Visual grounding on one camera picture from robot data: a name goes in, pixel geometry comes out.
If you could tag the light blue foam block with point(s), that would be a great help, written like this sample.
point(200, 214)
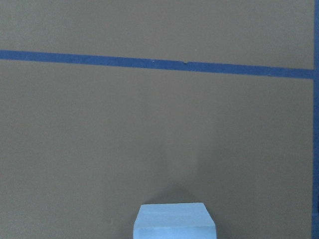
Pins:
point(174, 221)

